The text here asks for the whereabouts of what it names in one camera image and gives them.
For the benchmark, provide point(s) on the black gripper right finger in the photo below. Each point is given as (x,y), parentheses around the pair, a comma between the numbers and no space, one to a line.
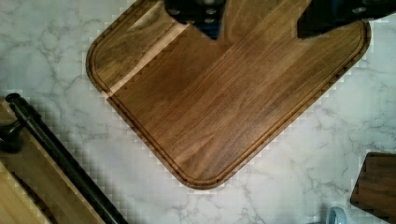
(323,16)

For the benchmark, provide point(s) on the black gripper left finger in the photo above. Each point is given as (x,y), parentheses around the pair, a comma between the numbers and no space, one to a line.
(204,15)

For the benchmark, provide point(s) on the bamboo drawer cabinet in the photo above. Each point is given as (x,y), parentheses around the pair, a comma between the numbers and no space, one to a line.
(34,190)

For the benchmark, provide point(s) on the walnut wooden cutting board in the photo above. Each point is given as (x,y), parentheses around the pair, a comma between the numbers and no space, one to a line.
(205,107)

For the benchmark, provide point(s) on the dark wooden utensil box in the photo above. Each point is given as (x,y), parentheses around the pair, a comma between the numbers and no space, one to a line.
(375,189)

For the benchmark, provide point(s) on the black drawer handle bar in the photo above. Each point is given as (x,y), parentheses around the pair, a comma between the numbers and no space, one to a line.
(28,117)

